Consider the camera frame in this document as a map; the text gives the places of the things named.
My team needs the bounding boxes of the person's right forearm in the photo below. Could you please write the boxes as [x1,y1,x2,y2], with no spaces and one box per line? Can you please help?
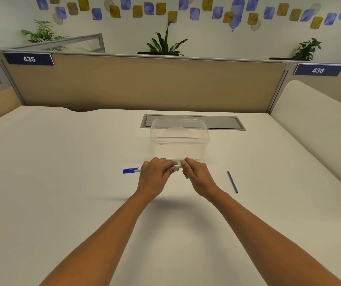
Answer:
[206,190,341,286]

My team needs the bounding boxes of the white pen with blue cap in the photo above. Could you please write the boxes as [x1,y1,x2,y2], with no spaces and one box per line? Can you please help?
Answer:
[122,164,183,174]

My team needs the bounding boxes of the blue pen refill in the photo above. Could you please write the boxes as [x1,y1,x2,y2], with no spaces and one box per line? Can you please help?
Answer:
[227,171,238,194]

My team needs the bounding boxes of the blue and yellow wall decals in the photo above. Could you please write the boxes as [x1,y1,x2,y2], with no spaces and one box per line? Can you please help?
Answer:
[36,0,341,34]

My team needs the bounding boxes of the cream side divider panel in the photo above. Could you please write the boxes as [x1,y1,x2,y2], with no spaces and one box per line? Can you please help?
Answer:
[270,80,341,202]

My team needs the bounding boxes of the green potted plant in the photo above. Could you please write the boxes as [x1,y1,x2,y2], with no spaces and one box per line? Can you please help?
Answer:
[21,20,70,51]
[137,22,188,56]
[269,38,322,61]

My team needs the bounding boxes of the grey cable tray cover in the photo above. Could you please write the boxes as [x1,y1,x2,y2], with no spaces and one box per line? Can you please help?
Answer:
[141,114,247,131]

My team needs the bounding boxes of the beige desk partition panel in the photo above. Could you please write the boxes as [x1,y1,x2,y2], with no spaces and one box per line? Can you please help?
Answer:
[0,50,290,114]

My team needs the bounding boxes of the person's right hand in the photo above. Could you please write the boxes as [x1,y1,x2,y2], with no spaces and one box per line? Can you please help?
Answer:
[181,158,222,202]

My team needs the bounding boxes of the glass partition panel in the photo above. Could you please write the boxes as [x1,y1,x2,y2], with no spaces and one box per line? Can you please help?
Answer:
[10,33,106,54]

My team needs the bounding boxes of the person's left forearm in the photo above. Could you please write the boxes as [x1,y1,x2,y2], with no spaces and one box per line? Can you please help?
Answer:
[39,190,156,286]

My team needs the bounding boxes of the blue number sign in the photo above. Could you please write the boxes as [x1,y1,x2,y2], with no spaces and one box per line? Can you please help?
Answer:
[3,52,55,66]
[293,64,341,77]

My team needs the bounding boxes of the clear plastic container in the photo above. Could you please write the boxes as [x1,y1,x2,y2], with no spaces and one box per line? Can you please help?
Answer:
[150,118,210,161]

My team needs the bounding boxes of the person's left hand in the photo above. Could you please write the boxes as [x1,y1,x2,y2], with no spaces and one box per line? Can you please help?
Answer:
[136,157,180,201]

